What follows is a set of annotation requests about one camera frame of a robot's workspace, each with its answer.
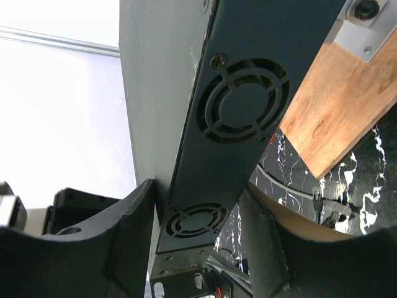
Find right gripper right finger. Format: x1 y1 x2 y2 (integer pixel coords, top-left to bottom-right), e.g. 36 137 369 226
240 184 396 297

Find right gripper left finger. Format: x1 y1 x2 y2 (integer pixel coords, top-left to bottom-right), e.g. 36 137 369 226
1 179 154 297

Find black marble pattern mat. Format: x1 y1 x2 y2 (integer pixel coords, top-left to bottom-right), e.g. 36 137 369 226
213 105 397 280

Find brown wooden board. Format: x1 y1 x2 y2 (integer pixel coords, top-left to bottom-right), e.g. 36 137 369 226
280 34 396 178

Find black ethernet cable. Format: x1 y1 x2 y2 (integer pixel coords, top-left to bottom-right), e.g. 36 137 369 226
311 186 329 223

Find dark teal network switch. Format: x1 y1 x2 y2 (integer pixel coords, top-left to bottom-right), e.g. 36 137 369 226
119 1 344 297

